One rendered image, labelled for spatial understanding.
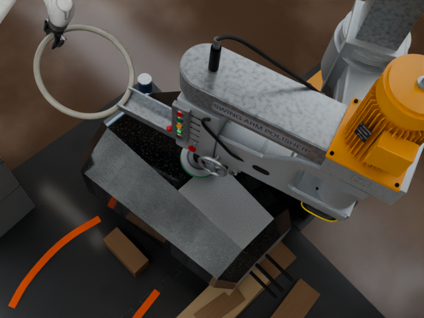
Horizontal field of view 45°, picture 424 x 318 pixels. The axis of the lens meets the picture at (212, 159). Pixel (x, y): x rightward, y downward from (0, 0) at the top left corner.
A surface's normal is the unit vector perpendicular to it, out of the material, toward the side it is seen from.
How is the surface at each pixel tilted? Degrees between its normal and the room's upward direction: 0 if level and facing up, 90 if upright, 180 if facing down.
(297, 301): 0
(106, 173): 45
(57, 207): 0
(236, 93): 0
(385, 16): 90
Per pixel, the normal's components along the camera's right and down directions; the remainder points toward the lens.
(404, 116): -0.55, 0.74
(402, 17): -0.30, 0.86
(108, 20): 0.07, -0.41
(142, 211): -0.42, 0.17
